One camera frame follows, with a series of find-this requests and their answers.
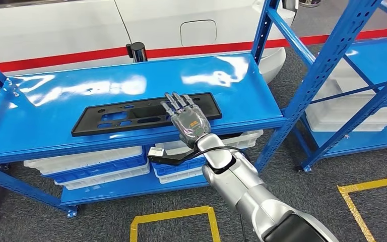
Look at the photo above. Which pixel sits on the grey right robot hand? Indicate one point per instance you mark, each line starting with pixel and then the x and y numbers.
pixel 191 125

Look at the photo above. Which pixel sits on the long black plastic frame part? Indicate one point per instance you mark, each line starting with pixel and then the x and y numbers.
pixel 90 125

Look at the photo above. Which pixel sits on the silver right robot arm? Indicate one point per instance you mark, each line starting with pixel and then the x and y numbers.
pixel 247 193

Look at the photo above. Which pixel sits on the blue metal shelf rack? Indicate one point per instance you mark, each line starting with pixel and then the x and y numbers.
pixel 80 87
pixel 380 60

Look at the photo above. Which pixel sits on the blue plastic bin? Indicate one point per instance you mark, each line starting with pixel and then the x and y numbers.
pixel 106 168
pixel 180 168

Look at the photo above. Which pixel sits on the white plastic bin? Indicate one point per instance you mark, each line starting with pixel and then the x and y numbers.
pixel 106 177
pixel 330 127
pixel 340 83
pixel 327 115
pixel 180 176
pixel 243 140
pixel 80 160

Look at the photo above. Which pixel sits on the yellow floor tape square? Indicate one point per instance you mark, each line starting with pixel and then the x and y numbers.
pixel 180 212
pixel 353 207

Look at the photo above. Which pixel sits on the white car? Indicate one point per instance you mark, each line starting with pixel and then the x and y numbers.
pixel 63 26

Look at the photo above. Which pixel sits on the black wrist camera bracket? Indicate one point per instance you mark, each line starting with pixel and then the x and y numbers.
pixel 176 161

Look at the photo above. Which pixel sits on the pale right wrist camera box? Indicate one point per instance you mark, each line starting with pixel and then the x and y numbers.
pixel 155 152

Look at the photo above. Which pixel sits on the black stanchion post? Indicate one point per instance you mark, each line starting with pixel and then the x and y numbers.
pixel 137 51

